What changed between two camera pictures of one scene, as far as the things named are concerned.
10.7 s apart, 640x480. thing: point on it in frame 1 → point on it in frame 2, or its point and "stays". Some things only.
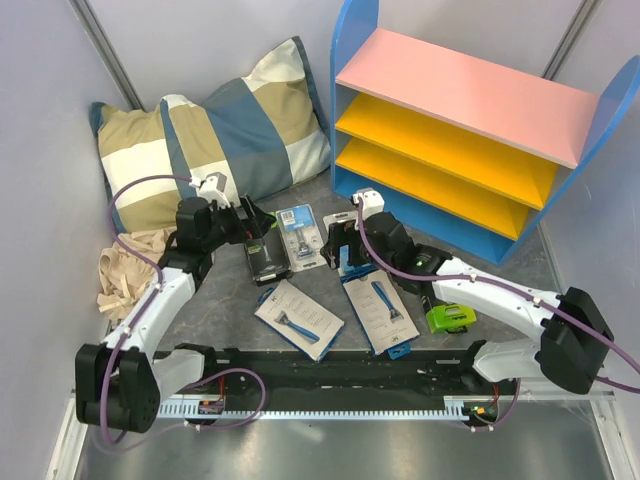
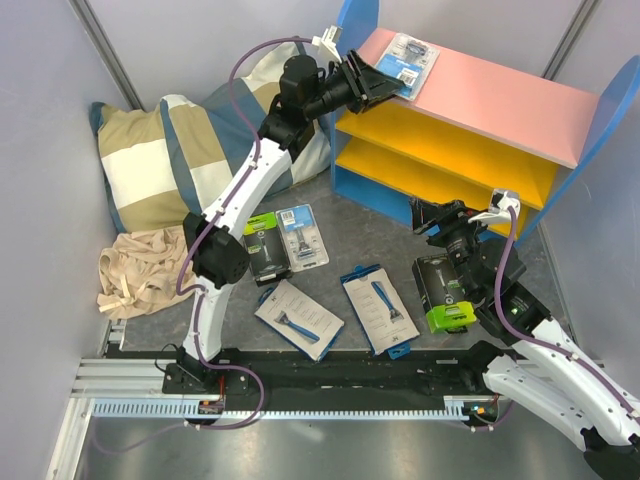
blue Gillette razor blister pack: (346, 270) → (409, 60)
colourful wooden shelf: (462, 151) stays
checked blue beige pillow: (251, 139) stays
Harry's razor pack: (299, 318) stays
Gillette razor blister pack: (303, 239) stays
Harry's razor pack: (383, 318) stays
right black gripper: (341, 234) → (454, 219)
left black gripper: (256, 219) → (367, 85)
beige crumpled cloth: (124, 279) stays
